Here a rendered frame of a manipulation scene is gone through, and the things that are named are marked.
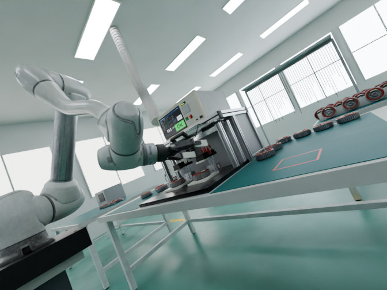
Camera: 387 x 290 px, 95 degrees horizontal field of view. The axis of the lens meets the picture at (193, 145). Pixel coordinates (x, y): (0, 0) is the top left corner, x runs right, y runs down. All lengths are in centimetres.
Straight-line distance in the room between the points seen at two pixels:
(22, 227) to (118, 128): 67
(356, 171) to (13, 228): 119
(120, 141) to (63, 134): 59
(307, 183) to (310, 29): 708
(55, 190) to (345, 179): 118
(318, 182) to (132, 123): 54
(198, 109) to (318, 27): 660
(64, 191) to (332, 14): 751
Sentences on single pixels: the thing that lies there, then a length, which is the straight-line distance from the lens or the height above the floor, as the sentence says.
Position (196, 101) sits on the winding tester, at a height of 124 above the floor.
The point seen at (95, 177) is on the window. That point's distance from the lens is 579.
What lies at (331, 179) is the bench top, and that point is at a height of 73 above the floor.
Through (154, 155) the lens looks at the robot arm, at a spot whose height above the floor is 99.
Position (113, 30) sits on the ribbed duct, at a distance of 353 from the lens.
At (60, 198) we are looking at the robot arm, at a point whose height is 100.
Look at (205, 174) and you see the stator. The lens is 106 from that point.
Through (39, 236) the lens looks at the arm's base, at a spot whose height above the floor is 87.
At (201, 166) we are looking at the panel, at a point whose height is 83.
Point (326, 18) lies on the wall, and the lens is 755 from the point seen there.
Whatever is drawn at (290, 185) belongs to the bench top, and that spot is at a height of 73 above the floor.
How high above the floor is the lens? 92
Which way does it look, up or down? 3 degrees up
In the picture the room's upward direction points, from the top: 23 degrees counter-clockwise
